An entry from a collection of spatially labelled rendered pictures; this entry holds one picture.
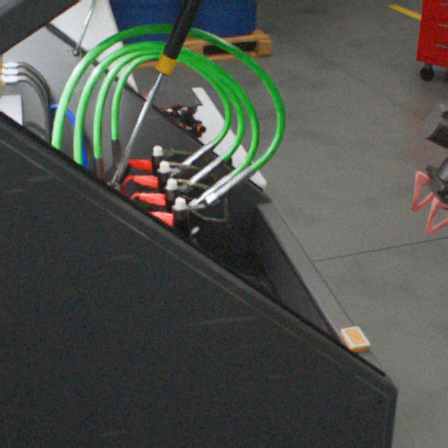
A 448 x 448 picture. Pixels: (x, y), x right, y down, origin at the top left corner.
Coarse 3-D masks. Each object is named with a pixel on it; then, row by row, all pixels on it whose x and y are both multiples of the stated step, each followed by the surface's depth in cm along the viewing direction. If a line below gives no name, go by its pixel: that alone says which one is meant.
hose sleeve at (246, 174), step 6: (246, 168) 133; (252, 168) 132; (240, 174) 132; (246, 174) 132; (252, 174) 132; (234, 180) 133; (240, 180) 132; (246, 180) 133; (222, 186) 133; (228, 186) 133; (234, 186) 133; (216, 192) 133; (222, 192) 133; (228, 192) 133; (222, 198) 133
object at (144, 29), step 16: (128, 32) 117; (144, 32) 117; (160, 32) 118; (192, 32) 119; (96, 48) 117; (224, 48) 121; (80, 64) 118; (256, 64) 124; (64, 96) 119; (272, 96) 127; (64, 112) 120; (272, 144) 131
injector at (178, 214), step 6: (186, 204) 134; (174, 210) 132; (180, 210) 132; (186, 210) 133; (174, 216) 133; (180, 216) 133; (186, 216) 133; (174, 222) 134; (180, 222) 133; (186, 222) 134; (180, 228) 134; (186, 228) 134; (198, 228) 136; (186, 234) 135; (192, 234) 135; (198, 234) 136
